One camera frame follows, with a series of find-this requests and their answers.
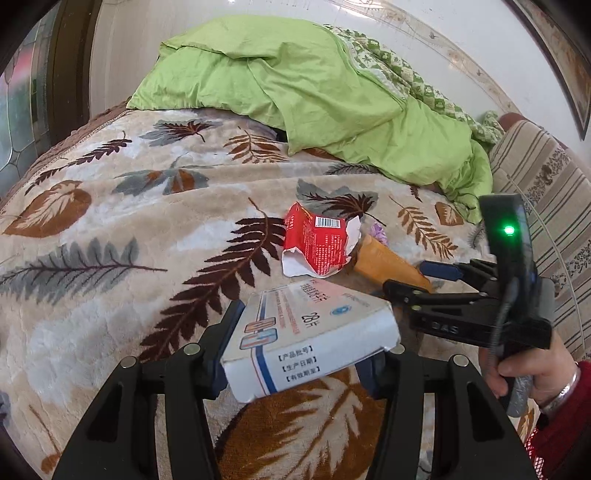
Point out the leaf-print fleece blanket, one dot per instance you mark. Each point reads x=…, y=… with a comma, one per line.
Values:
x=115, y=230

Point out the striped floral pillow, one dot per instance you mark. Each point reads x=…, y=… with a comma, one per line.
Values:
x=554, y=184

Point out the brown framed wall picture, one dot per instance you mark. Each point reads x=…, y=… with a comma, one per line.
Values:
x=558, y=50

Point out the orange packet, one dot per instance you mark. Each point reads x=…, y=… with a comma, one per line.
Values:
x=388, y=265

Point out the white blue-striped medicine box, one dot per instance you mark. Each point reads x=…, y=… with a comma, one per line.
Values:
x=300, y=332

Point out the crumpled red cardboard box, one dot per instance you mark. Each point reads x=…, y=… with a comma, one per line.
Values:
x=318, y=244

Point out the person's right hand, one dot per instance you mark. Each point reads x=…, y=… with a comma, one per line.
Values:
x=551, y=369

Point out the plain green duvet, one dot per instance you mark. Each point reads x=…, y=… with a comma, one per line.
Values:
x=277, y=69

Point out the small purple wrapper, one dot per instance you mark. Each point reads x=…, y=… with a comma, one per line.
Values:
x=378, y=230

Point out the person's right forearm red sleeve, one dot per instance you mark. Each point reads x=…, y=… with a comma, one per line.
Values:
x=568, y=438

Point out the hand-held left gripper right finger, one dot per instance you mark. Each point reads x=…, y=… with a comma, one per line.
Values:
x=371, y=374

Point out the stained glass window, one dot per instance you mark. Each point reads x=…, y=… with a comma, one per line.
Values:
x=23, y=115

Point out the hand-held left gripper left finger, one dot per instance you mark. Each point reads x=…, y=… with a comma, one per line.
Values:
x=228, y=330

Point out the green patterned quilt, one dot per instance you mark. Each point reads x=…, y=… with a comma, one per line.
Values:
x=415, y=83

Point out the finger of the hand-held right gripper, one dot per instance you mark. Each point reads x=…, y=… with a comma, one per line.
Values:
x=415, y=293
x=443, y=270

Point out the dark wooden window frame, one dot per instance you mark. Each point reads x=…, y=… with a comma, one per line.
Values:
x=71, y=60

